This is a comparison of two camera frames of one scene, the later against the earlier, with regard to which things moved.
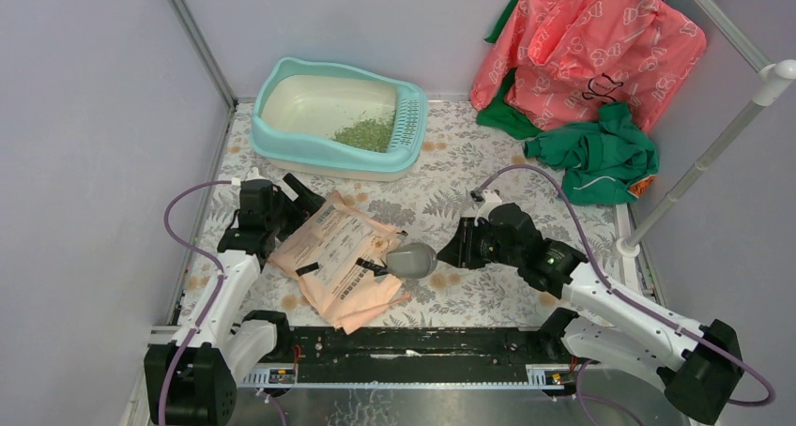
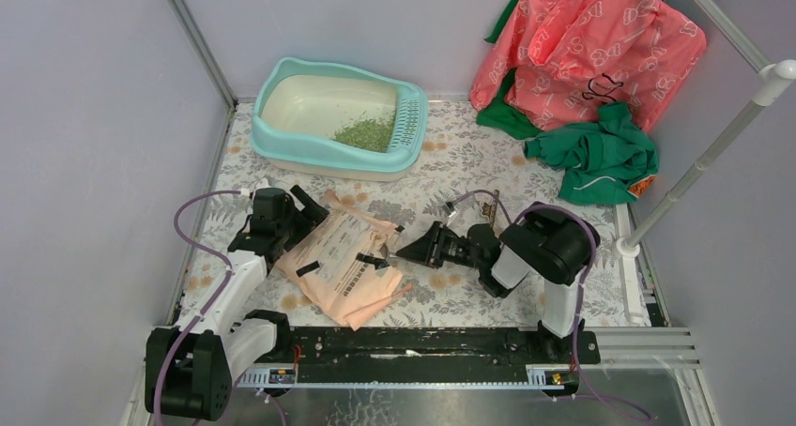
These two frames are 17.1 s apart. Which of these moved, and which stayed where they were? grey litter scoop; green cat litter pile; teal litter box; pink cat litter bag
Moved: grey litter scoop
Stayed: green cat litter pile; teal litter box; pink cat litter bag
